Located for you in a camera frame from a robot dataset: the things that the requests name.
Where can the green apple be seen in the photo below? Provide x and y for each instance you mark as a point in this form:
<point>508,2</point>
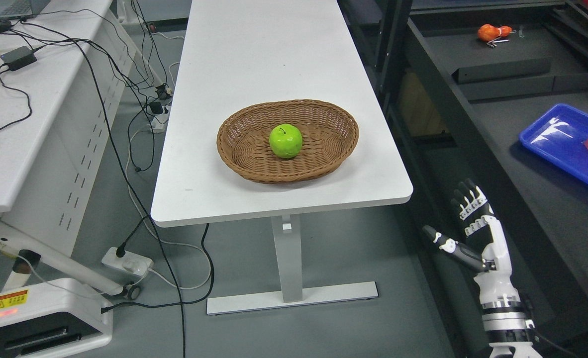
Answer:
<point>285,141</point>

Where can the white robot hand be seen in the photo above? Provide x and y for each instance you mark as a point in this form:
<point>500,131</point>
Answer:
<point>475,212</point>

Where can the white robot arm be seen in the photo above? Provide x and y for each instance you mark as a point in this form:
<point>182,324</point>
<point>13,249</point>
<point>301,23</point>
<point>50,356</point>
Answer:
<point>508,326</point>

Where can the brown wicker basket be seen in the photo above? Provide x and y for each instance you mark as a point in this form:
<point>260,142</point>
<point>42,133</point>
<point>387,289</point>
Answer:
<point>329,136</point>

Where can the black metal shelf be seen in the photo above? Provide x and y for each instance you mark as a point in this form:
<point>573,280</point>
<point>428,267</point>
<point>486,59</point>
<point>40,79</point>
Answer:
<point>457,105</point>

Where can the orange toy fruit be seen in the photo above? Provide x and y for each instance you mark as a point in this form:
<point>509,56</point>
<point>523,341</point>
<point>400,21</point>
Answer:
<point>489,32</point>

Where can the grey laptop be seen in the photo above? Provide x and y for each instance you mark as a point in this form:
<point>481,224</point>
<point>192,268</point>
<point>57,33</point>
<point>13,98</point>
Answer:
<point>20,9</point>

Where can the blue plastic tray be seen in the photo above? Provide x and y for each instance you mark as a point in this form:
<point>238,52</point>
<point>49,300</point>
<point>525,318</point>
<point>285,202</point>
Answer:
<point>559,136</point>

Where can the black power adapter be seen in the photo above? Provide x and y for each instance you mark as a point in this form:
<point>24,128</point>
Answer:
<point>18,58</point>

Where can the white table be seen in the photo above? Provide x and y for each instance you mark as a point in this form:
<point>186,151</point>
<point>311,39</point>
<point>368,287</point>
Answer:
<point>243,52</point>

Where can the white power strip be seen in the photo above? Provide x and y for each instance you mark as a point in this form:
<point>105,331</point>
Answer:
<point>129,263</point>
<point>159,116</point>

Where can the white side desk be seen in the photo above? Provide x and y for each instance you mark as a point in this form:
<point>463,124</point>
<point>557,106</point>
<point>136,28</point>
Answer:
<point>53,117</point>

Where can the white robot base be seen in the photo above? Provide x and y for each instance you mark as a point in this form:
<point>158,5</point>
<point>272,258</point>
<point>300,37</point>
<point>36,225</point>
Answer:
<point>53,319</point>

